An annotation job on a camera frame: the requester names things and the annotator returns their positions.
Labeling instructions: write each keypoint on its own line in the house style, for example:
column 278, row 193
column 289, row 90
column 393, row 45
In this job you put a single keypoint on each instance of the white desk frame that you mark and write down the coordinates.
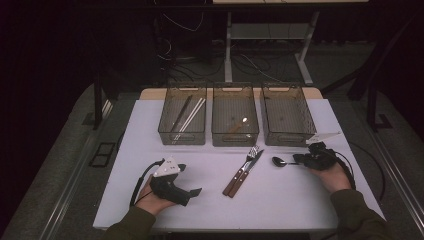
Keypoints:
column 228, row 50

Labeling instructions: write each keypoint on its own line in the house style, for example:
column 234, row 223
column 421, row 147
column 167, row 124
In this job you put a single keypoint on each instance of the black metal stand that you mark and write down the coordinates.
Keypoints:
column 97, row 106
column 371, row 106

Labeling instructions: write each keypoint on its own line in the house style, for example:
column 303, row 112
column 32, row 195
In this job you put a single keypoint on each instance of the person's right hand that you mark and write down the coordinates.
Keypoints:
column 333, row 178

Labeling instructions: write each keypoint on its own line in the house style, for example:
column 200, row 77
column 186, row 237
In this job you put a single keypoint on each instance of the clear brown plastic bin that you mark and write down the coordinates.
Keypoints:
column 166, row 133
column 286, row 113
column 235, row 100

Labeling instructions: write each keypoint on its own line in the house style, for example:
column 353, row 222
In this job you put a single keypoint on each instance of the metal floor rail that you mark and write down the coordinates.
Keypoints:
column 400, row 180
column 73, row 186

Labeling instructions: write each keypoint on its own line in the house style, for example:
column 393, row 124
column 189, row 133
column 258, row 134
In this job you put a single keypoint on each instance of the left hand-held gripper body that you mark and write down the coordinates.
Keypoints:
column 166, row 190

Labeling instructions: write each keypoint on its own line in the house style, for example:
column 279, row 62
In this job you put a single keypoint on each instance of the metal chopstick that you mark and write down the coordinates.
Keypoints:
column 181, row 113
column 184, row 114

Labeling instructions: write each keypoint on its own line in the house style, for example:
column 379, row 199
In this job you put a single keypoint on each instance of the person's left hand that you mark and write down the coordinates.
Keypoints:
column 150, row 203

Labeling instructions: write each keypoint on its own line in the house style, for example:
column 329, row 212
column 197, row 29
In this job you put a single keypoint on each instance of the black floor frame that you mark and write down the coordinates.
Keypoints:
column 96, row 160

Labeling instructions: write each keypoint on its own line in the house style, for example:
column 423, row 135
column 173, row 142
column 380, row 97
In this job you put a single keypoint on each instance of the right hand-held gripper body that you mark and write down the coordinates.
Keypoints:
column 320, row 158

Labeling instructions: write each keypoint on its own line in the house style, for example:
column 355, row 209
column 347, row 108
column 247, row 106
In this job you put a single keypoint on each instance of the white table cover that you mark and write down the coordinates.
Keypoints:
column 260, row 206

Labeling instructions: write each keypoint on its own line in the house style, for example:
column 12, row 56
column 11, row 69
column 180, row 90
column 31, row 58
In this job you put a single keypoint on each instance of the metal spoon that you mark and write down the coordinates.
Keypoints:
column 279, row 161

